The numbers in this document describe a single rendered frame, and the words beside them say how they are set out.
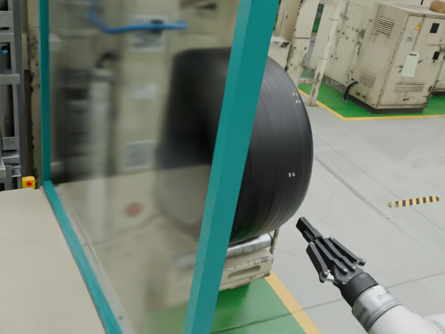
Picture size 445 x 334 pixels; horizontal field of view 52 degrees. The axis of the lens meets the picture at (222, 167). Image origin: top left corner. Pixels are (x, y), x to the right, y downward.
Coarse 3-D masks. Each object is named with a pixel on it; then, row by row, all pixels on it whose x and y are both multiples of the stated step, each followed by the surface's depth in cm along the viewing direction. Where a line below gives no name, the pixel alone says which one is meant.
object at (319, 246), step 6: (318, 240) 105; (318, 246) 104; (324, 252) 102; (324, 258) 102; (330, 258) 101; (336, 258) 101; (330, 264) 101; (336, 264) 99; (330, 270) 102; (342, 270) 98
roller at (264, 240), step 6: (264, 234) 142; (246, 240) 138; (252, 240) 139; (258, 240) 140; (264, 240) 141; (270, 240) 142; (228, 246) 134; (234, 246) 135; (240, 246) 136; (246, 246) 137; (252, 246) 138; (258, 246) 139; (264, 246) 141; (270, 246) 143; (228, 252) 134; (234, 252) 135; (240, 252) 136
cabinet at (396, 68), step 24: (384, 24) 539; (408, 24) 518; (432, 24) 534; (360, 48) 577; (384, 48) 543; (408, 48) 536; (432, 48) 554; (360, 72) 580; (384, 72) 545; (408, 72) 555; (432, 72) 574; (360, 96) 583; (384, 96) 558; (408, 96) 576
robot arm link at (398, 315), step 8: (392, 312) 88; (400, 312) 88; (408, 312) 89; (376, 320) 89; (384, 320) 88; (392, 320) 87; (400, 320) 86; (408, 320) 86; (416, 320) 87; (424, 320) 89; (376, 328) 88; (384, 328) 87; (392, 328) 86; (400, 328) 85; (408, 328) 85; (416, 328) 85; (424, 328) 86; (432, 328) 88
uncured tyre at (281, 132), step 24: (264, 72) 116; (264, 96) 111; (288, 96) 115; (264, 120) 109; (288, 120) 113; (264, 144) 108; (288, 144) 112; (312, 144) 118; (264, 168) 109; (288, 168) 113; (312, 168) 120; (240, 192) 109; (264, 192) 111; (288, 192) 117; (240, 216) 112; (264, 216) 117; (288, 216) 125; (240, 240) 123
